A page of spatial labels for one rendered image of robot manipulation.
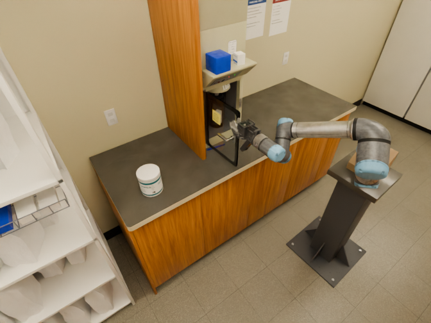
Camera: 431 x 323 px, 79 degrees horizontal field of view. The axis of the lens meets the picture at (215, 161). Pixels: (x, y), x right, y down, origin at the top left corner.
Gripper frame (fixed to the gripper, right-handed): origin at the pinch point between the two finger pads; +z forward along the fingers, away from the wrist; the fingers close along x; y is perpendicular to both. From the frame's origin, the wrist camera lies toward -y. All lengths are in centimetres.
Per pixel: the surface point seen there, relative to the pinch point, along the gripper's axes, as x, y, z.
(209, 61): -3.5, 25.3, 25.0
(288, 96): -103, -37, 46
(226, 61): -10.0, 25.7, 18.8
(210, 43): -7.3, 32.6, 29.6
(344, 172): -59, -37, -42
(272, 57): -104, -10, 72
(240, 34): -29, 33, 30
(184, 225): 35, -67, 3
